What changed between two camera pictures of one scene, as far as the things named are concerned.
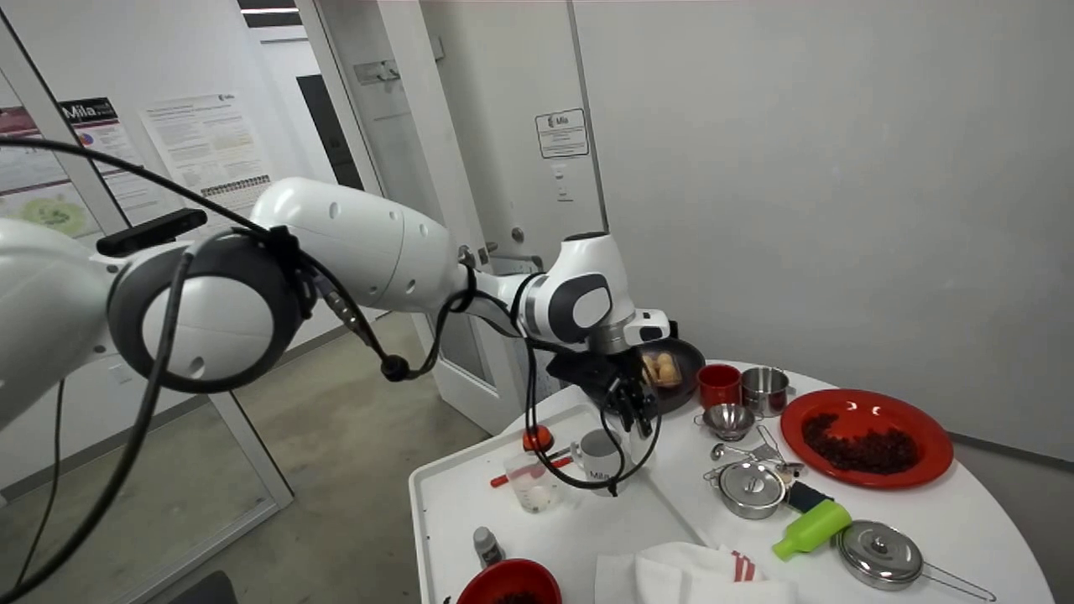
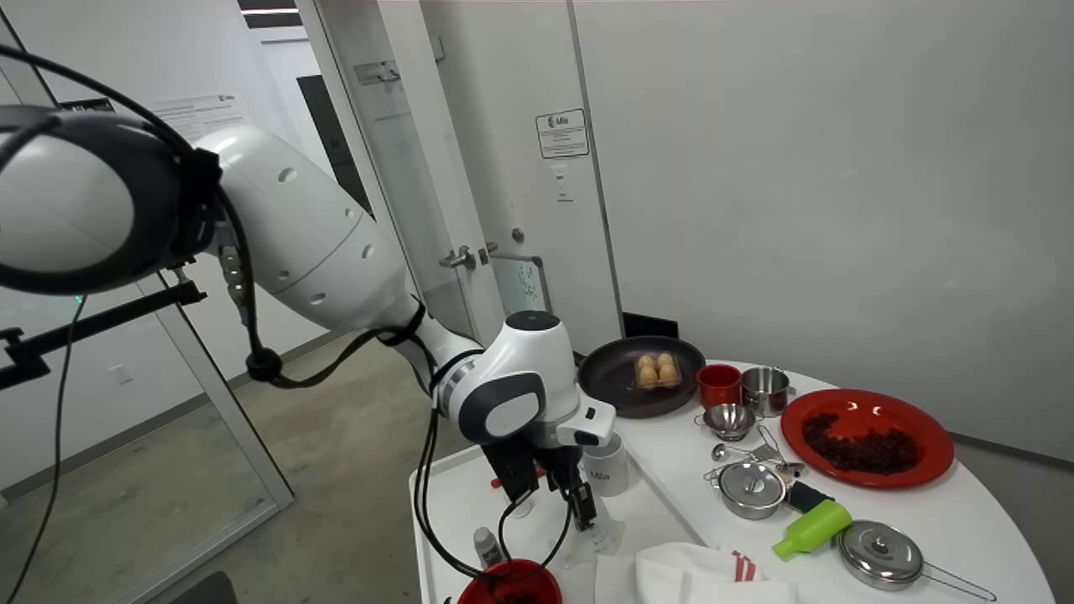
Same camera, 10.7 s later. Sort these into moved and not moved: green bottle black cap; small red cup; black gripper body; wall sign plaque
Moved: black gripper body
Not moved: green bottle black cap; wall sign plaque; small red cup
